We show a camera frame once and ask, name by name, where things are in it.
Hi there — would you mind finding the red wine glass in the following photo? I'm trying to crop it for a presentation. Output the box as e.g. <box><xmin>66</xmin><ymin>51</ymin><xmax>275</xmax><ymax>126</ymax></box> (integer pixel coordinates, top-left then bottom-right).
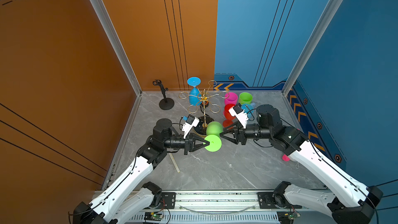
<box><xmin>222</xmin><ymin>104</ymin><xmax>235</xmax><ymax>127</ymax></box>

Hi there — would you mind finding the blue wine glass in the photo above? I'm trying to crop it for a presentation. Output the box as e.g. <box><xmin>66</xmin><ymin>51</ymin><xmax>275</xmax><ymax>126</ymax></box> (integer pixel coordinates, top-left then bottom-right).
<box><xmin>187</xmin><ymin>77</ymin><xmax>201</xmax><ymax>106</ymax></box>
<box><xmin>241</xmin><ymin>104</ymin><xmax>255</xmax><ymax>121</ymax></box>

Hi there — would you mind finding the plush toy pink green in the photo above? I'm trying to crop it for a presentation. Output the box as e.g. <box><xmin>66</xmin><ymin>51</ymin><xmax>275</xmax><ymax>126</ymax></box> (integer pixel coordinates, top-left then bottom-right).
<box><xmin>282</xmin><ymin>154</ymin><xmax>297</xmax><ymax>162</ymax></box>

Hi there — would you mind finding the green wine glass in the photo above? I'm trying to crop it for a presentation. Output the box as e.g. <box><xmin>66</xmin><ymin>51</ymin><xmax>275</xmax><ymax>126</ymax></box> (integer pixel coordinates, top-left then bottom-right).
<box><xmin>238</xmin><ymin>92</ymin><xmax>253</xmax><ymax>105</ymax></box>
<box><xmin>205</xmin><ymin>121</ymin><xmax>223</xmax><ymax>152</ymax></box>

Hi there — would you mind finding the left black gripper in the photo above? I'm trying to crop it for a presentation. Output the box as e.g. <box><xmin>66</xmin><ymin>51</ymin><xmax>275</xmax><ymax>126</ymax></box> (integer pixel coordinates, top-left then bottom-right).
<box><xmin>162</xmin><ymin>133</ymin><xmax>209</xmax><ymax>157</ymax></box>

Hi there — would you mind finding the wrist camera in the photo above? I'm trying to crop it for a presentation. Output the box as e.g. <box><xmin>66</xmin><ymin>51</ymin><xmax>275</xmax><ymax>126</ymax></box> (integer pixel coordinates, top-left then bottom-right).
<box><xmin>182</xmin><ymin>114</ymin><xmax>199</xmax><ymax>139</ymax></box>
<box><xmin>229</xmin><ymin>103</ymin><xmax>249</xmax><ymax>129</ymax></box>

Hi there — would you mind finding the gold wine glass rack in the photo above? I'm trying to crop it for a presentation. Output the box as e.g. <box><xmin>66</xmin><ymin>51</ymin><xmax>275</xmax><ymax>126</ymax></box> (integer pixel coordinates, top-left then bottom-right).
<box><xmin>178</xmin><ymin>80</ymin><xmax>227</xmax><ymax>136</ymax></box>

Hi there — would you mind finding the magenta wine glass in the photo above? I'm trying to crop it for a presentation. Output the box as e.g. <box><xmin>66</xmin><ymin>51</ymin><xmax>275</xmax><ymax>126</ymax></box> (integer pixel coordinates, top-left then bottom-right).
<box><xmin>224</xmin><ymin>91</ymin><xmax>238</xmax><ymax>105</ymax></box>

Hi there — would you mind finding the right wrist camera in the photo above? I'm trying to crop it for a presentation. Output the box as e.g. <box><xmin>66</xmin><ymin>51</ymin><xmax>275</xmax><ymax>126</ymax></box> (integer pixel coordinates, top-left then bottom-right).
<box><xmin>229</xmin><ymin>103</ymin><xmax>249</xmax><ymax>129</ymax></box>

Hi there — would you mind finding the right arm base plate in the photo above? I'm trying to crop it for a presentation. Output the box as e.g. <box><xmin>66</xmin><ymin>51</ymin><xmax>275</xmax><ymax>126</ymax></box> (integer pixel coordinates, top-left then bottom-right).
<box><xmin>257</xmin><ymin>192</ymin><xmax>303</xmax><ymax>209</ymax></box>

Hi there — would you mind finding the wooden ruler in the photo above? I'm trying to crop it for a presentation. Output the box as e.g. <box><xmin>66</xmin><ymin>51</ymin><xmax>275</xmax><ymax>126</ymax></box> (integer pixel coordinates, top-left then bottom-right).
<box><xmin>169</xmin><ymin>153</ymin><xmax>180</xmax><ymax>173</ymax></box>

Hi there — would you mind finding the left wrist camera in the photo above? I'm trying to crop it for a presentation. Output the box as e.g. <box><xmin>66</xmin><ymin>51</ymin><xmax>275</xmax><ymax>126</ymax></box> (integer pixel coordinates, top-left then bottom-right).
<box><xmin>182</xmin><ymin>114</ymin><xmax>199</xmax><ymax>139</ymax></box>

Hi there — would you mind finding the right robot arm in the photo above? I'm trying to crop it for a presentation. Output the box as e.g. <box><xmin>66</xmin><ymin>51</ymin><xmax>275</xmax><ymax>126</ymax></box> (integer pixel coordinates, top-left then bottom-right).
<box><xmin>220</xmin><ymin>104</ymin><xmax>383</xmax><ymax>224</ymax></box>

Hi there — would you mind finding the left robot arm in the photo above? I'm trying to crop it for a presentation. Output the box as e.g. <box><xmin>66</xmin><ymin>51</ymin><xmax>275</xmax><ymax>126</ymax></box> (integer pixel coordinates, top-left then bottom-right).
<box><xmin>68</xmin><ymin>116</ymin><xmax>210</xmax><ymax>224</ymax></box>

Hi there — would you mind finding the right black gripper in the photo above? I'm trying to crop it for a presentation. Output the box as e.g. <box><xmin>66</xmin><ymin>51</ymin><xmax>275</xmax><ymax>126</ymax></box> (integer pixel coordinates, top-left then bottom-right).
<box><xmin>220</xmin><ymin>120</ymin><xmax>273</xmax><ymax>146</ymax></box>

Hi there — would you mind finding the right circuit board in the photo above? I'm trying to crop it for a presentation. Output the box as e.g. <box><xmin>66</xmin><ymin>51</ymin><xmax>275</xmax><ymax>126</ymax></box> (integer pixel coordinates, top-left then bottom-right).
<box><xmin>277</xmin><ymin>212</ymin><xmax>301</xmax><ymax>224</ymax></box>

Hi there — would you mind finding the aluminium front rail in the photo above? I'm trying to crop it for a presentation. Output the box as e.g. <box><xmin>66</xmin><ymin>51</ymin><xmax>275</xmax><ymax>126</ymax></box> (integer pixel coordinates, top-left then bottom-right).
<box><xmin>80</xmin><ymin>189</ymin><xmax>358</xmax><ymax>224</ymax></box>

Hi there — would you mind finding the left circuit board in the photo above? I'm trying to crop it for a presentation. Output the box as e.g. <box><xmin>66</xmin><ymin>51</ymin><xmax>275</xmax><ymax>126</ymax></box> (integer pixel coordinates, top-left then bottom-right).
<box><xmin>143</xmin><ymin>212</ymin><xmax>164</xmax><ymax>224</ymax></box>

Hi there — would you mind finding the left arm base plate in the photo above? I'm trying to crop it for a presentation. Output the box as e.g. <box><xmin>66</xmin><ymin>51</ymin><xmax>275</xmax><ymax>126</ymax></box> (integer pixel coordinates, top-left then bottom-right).
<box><xmin>147</xmin><ymin>192</ymin><xmax>176</xmax><ymax>209</ymax></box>

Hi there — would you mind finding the black phone stand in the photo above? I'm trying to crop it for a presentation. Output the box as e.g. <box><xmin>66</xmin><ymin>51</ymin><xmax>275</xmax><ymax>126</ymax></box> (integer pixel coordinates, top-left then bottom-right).
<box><xmin>152</xmin><ymin>80</ymin><xmax>175</xmax><ymax>110</ymax></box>

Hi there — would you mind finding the circuit board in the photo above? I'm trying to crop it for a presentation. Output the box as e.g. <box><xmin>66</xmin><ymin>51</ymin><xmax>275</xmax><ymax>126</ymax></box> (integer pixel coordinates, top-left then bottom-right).
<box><xmin>277</xmin><ymin>212</ymin><xmax>301</xmax><ymax>224</ymax></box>
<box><xmin>143</xmin><ymin>212</ymin><xmax>164</xmax><ymax>224</ymax></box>

